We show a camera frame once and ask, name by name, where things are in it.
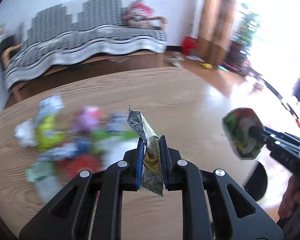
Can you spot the potted plant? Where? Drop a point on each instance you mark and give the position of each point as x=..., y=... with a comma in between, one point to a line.
x=243, y=37

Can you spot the white tissue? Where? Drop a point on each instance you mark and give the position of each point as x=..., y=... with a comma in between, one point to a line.
x=25, y=134

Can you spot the crumpled blue white bag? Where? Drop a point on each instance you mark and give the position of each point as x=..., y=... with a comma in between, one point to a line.
x=49, y=106

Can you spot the green snack packet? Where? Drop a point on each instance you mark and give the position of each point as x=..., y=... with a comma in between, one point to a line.
x=242, y=127

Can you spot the pink cartoon pillow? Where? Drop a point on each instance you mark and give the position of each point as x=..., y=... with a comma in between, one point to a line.
x=138, y=10

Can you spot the orange brown curtain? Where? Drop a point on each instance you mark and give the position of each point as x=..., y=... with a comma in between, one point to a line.
x=214, y=30

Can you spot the wooden sofa frame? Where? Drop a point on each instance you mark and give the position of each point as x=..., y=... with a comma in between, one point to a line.
x=73, y=47

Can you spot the person's right hand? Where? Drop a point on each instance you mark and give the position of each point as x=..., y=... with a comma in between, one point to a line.
x=290, y=197

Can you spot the small crumpled foil wrapper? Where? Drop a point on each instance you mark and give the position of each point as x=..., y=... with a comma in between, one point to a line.
x=117, y=122

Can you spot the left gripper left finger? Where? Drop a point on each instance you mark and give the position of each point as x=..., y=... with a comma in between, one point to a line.
x=89, y=206

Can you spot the red cigarette pack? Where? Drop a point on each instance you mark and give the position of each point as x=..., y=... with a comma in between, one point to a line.
x=83, y=162

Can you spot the black white striped blanket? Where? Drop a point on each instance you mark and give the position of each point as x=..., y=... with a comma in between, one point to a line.
x=55, y=20

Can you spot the yellow toy on floor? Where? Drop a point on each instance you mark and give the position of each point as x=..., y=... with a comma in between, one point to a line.
x=206, y=65

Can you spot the beige slipper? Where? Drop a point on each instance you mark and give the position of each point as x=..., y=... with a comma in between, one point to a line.
x=173, y=62

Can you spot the silver snack wrapper strip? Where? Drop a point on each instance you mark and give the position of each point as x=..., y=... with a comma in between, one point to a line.
x=152, y=174

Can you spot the pink purple toy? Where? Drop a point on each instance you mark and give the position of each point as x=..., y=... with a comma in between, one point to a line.
x=86, y=119

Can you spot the brown plush toy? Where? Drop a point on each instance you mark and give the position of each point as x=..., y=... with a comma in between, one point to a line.
x=140, y=24

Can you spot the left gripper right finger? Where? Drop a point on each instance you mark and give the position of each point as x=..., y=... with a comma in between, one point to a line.
x=214, y=205

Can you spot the red bag on floor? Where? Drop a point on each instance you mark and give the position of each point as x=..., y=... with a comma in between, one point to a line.
x=188, y=45

